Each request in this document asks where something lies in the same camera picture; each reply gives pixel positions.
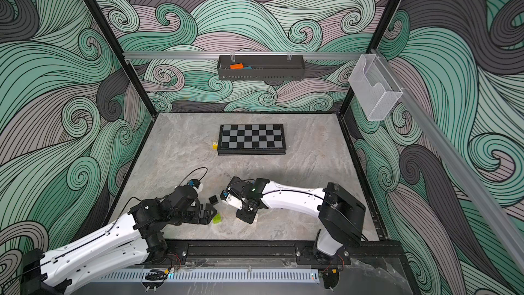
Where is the black lego brick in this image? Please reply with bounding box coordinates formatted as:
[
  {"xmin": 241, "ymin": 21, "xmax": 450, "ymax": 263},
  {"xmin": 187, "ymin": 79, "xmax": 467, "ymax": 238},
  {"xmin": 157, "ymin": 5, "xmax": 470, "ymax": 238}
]
[{"xmin": 209, "ymin": 195, "xmax": 218, "ymax": 206}]

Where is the green lego brick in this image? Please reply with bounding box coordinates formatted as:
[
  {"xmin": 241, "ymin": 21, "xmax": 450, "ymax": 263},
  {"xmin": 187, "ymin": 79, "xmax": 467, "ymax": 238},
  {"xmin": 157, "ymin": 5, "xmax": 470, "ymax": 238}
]
[{"xmin": 212, "ymin": 213, "xmax": 222, "ymax": 224}]

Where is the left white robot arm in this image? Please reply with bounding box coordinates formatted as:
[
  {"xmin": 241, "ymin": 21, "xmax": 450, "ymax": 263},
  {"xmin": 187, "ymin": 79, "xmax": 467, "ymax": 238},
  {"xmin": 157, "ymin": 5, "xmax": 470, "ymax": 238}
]
[{"xmin": 20, "ymin": 184, "xmax": 217, "ymax": 294}]

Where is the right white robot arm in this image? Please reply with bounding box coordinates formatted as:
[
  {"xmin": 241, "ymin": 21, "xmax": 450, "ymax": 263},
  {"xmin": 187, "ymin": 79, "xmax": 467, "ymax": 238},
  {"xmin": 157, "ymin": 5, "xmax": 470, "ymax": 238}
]
[{"xmin": 220, "ymin": 178, "xmax": 367, "ymax": 264}]

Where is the black chessboard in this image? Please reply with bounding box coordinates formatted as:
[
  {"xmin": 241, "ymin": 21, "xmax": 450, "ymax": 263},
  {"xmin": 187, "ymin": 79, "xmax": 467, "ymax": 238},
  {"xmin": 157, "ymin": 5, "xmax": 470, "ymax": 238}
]
[{"xmin": 217, "ymin": 124, "xmax": 287, "ymax": 156}]

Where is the orange block in tray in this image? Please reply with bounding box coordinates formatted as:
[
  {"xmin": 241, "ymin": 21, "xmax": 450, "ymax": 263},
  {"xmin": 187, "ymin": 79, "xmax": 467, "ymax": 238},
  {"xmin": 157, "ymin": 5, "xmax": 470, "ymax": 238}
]
[{"xmin": 230, "ymin": 64, "xmax": 244, "ymax": 70}]

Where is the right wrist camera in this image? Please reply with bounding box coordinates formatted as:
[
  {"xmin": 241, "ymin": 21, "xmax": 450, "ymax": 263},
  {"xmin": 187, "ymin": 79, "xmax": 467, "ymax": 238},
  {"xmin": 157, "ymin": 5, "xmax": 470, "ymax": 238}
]
[{"xmin": 220, "ymin": 191, "xmax": 243, "ymax": 210}]

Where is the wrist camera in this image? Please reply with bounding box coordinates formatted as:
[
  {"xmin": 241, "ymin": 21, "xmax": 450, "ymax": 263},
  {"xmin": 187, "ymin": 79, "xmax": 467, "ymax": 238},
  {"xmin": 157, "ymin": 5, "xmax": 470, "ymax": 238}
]
[
  {"xmin": 220, "ymin": 191, "xmax": 243, "ymax": 210},
  {"xmin": 188, "ymin": 179, "xmax": 203, "ymax": 193}
]

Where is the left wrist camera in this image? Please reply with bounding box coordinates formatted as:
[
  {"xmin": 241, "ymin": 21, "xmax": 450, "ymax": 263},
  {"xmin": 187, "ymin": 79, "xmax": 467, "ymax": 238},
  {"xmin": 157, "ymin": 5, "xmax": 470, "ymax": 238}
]
[{"xmin": 188, "ymin": 179, "xmax": 203, "ymax": 193}]

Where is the white slotted cable duct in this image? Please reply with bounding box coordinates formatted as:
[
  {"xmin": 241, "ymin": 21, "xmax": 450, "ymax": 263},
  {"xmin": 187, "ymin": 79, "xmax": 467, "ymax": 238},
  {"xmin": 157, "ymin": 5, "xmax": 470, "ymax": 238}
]
[{"xmin": 95, "ymin": 268, "xmax": 320, "ymax": 285}]

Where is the black wall tray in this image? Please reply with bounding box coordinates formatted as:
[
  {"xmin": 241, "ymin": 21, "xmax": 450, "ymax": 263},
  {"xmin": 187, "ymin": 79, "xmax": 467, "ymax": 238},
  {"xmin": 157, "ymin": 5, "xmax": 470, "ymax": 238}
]
[{"xmin": 217, "ymin": 55, "xmax": 306, "ymax": 81}]

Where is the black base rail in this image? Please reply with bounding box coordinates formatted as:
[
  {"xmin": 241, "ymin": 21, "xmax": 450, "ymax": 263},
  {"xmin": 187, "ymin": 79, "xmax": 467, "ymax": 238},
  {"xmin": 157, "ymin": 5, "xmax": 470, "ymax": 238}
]
[{"xmin": 143, "ymin": 239, "xmax": 408, "ymax": 267}]

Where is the aluminium rail back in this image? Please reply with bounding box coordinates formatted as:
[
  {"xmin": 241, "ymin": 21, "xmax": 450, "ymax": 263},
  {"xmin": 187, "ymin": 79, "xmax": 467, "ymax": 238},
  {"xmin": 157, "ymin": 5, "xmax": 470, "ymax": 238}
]
[{"xmin": 123, "ymin": 51, "xmax": 362, "ymax": 61}]

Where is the aluminium rail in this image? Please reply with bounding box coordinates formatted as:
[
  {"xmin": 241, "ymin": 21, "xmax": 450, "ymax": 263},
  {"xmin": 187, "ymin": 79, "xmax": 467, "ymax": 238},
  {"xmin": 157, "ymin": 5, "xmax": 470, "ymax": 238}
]
[
  {"xmin": 123, "ymin": 51, "xmax": 362, "ymax": 61},
  {"xmin": 371, "ymin": 49, "xmax": 523, "ymax": 271}
]

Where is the clear plastic wall holder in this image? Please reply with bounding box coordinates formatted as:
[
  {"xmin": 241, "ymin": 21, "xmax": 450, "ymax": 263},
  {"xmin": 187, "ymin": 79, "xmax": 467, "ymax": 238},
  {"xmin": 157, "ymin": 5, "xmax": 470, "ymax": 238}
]
[{"xmin": 349, "ymin": 54, "xmax": 403, "ymax": 121}]

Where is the black corner frame post left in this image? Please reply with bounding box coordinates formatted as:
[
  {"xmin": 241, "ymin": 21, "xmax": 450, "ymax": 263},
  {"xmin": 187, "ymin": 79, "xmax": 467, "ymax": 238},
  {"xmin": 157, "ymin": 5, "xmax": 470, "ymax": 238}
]
[{"xmin": 83, "ymin": 0, "xmax": 158, "ymax": 120}]

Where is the black corner frame post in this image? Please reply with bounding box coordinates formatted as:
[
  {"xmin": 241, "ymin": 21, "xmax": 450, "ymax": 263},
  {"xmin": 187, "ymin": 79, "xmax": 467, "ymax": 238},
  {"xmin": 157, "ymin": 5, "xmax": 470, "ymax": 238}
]
[
  {"xmin": 338, "ymin": 0, "xmax": 401, "ymax": 118},
  {"xmin": 83, "ymin": 0, "xmax": 158, "ymax": 120}
]

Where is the aluminium rail right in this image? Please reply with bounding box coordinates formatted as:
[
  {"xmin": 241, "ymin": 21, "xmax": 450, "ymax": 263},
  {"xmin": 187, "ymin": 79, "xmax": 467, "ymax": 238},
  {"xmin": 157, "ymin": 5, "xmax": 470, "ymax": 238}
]
[{"xmin": 371, "ymin": 49, "xmax": 523, "ymax": 271}]

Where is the black corner frame post right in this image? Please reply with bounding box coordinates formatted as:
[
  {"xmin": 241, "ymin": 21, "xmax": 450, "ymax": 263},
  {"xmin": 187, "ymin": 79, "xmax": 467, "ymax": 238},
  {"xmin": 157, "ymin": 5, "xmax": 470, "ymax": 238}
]
[{"xmin": 338, "ymin": 0, "xmax": 401, "ymax": 118}]

